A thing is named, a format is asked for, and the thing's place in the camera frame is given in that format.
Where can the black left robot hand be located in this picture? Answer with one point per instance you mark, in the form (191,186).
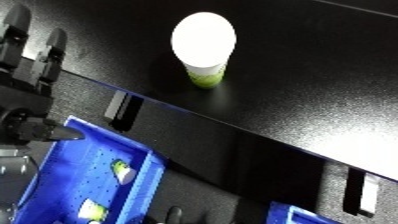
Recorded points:
(23,96)

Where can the white paper cup green band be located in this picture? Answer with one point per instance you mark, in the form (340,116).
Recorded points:
(92,210)
(124,173)
(204,40)

